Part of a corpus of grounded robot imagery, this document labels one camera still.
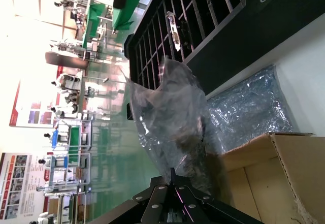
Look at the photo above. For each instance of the wall poster with red pictures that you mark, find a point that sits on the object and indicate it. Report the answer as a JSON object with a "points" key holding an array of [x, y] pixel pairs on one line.
{"points": [[35, 114]]}

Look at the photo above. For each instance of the white shelf with green cloth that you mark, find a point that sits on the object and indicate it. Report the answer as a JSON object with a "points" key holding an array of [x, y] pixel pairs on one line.
{"points": [[75, 137]]}

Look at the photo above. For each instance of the white shelf with blue bins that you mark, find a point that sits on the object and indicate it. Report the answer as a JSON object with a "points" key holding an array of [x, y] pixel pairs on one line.
{"points": [[64, 161]]}

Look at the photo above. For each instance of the brown cardboard box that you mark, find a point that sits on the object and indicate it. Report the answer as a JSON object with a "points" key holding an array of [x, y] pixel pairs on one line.
{"points": [[299, 173]]}

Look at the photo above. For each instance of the white black humanoid robot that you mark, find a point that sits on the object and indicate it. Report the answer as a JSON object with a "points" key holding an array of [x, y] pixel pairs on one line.
{"points": [[41, 161], [63, 112], [44, 217], [39, 189], [47, 135], [64, 80]]}

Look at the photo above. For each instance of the dark brown door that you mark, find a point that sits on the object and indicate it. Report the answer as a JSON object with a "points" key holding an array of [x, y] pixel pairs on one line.
{"points": [[66, 60]]}

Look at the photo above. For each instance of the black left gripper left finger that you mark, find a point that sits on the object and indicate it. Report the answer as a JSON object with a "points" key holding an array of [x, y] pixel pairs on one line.
{"points": [[155, 198]]}

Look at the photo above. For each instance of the green table cloth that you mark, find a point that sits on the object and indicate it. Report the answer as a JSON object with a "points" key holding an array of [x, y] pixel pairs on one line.
{"points": [[123, 18], [94, 18]]}

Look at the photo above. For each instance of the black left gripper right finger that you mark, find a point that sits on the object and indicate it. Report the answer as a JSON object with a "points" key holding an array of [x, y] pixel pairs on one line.
{"points": [[190, 196]]}

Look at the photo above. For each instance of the white workbench rack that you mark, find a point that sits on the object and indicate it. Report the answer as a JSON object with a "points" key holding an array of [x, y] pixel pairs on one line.
{"points": [[73, 206]]}

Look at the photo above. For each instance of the wall poster with photo row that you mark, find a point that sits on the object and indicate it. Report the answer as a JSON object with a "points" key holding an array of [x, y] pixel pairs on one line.
{"points": [[15, 183]]}

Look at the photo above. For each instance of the black slotted plastic container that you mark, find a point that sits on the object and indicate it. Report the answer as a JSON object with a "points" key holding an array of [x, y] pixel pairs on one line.
{"points": [[254, 38]]}

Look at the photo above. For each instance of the white work table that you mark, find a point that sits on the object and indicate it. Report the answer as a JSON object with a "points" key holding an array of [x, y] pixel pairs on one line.
{"points": [[83, 94]]}

